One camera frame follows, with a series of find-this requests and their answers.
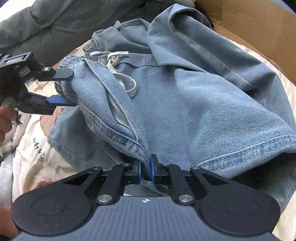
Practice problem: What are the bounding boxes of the black garment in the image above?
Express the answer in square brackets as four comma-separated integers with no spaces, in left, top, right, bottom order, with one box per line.
[118,1,214,28]

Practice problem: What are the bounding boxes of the dark grey pillow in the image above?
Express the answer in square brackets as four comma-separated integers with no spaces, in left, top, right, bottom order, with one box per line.
[0,0,149,65]

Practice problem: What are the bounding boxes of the person right hand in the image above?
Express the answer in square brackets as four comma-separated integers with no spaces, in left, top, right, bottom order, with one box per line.
[1,207,19,238]

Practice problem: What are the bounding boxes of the cream bear print bedsheet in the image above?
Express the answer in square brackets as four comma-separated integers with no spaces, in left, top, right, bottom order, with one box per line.
[8,40,295,240]

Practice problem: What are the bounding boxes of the brown cardboard sheet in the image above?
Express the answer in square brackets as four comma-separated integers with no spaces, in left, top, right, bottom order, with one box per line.
[198,0,296,83]

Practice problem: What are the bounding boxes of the person left hand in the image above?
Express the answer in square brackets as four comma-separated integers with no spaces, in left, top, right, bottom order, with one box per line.
[0,107,18,145]

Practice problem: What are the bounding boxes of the light blue denim shorts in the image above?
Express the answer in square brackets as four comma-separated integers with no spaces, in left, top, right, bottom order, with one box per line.
[48,4,295,209]

